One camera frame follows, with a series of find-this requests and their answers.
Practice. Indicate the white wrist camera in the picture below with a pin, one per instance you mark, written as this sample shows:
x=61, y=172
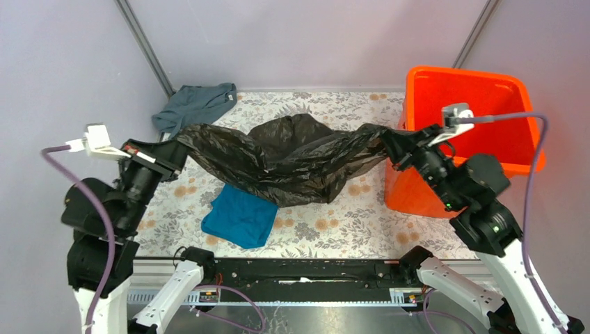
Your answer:
x=453, y=124
x=96, y=143

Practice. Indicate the black plastic trash bag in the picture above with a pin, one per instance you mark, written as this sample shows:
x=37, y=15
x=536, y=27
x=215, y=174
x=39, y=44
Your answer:
x=293, y=160

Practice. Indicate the bright blue folded cloth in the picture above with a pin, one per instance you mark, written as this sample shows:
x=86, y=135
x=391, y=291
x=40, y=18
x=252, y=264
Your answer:
x=240, y=218

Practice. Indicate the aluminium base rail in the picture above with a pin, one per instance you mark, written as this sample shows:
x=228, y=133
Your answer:
x=206, y=297

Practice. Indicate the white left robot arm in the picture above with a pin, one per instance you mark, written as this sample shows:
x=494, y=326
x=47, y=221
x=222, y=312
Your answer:
x=105, y=219

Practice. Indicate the aluminium corner post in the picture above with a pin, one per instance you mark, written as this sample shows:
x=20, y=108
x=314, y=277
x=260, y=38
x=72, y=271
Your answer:
x=480, y=24
x=145, y=46

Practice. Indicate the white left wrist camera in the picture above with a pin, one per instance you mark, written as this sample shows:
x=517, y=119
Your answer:
x=96, y=143

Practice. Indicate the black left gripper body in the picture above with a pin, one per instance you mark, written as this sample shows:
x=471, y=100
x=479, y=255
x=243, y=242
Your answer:
x=149, y=165

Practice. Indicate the left aluminium corner post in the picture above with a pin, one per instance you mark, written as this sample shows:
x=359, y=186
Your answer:
x=145, y=46

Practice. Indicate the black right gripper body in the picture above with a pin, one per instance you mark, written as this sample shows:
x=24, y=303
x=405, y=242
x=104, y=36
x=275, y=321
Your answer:
x=429, y=161

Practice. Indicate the grey-blue crumpled cloth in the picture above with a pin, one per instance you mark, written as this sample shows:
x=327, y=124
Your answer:
x=195, y=105

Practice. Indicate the right aluminium corner post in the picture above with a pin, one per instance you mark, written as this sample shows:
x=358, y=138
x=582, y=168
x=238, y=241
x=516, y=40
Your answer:
x=480, y=24

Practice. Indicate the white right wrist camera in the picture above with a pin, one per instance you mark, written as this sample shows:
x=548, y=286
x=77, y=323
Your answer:
x=453, y=124

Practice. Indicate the floral patterned table mat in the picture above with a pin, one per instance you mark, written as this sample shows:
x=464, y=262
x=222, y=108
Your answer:
x=357, y=224

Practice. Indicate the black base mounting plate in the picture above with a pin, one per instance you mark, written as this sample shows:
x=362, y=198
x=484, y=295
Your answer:
x=311, y=281

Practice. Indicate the orange plastic trash bin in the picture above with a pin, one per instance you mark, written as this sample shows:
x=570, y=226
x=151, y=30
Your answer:
x=428, y=90

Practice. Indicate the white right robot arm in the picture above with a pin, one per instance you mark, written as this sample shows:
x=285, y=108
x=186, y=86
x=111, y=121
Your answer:
x=487, y=228

